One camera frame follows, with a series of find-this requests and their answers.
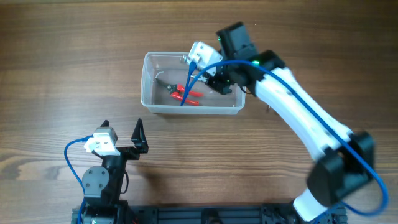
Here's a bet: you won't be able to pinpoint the clear plastic container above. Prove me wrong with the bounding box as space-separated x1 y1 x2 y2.
141 52 246 115

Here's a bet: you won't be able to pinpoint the red handled cutters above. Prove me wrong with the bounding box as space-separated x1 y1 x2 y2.
155 78 204 106

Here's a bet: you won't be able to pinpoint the small silver wrench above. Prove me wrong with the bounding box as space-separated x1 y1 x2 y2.
180 55 191 65

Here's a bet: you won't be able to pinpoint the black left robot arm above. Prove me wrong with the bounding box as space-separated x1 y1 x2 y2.
76 119 149 223

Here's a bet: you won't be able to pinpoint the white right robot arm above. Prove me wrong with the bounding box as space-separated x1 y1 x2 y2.
199 22 376 223

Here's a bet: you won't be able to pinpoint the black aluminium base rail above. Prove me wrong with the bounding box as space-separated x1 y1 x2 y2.
71 202 348 224

